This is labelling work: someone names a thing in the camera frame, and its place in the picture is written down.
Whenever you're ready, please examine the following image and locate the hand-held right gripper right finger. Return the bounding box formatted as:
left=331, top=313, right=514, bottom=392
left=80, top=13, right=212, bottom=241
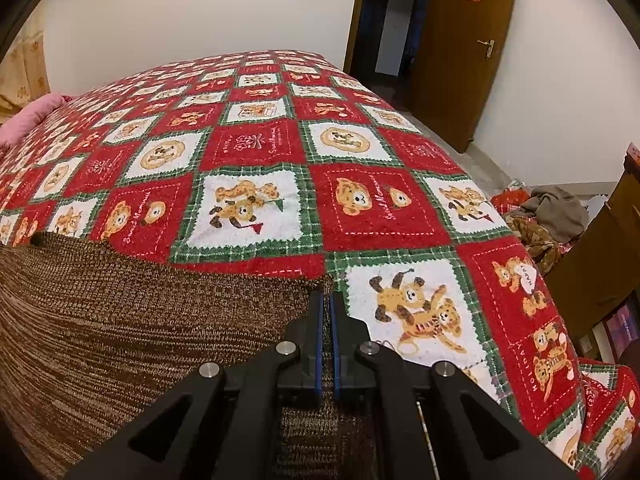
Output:
left=330, top=290, right=581, bottom=480

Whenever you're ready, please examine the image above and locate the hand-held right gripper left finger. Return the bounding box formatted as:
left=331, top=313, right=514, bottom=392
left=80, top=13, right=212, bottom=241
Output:
left=65, top=290, right=328, bottom=480

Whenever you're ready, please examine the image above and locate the brown knitted sweater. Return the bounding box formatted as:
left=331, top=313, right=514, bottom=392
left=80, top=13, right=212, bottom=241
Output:
left=0, top=232, right=378, bottom=480

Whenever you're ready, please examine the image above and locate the red checked printed blanket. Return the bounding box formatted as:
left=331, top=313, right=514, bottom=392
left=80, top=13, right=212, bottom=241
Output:
left=0, top=49, right=640, bottom=480

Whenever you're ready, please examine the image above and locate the grey cloth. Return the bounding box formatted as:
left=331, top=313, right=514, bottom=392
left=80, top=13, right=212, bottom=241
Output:
left=520, top=186, right=590, bottom=246

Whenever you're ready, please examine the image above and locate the brown wooden dresser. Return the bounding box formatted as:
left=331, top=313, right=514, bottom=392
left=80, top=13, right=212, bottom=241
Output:
left=542, top=155, right=640, bottom=356

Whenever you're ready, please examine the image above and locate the purple box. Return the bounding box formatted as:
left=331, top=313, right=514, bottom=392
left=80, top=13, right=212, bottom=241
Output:
left=602, top=300, right=640, bottom=356

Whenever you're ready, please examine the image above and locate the brown wooden door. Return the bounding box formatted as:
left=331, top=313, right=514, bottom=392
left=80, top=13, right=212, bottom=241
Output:
left=410, top=0, right=518, bottom=153

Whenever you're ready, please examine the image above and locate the pink pillow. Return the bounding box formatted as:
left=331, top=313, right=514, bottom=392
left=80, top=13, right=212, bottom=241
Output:
left=0, top=92, right=68, bottom=148

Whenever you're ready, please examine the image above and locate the yellow patterned curtain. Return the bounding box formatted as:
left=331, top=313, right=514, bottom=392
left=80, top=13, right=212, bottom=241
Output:
left=0, top=30, right=51, bottom=116

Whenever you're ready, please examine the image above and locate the brown door frame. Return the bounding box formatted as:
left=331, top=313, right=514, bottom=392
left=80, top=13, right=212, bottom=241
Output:
left=343, top=0, right=371, bottom=76

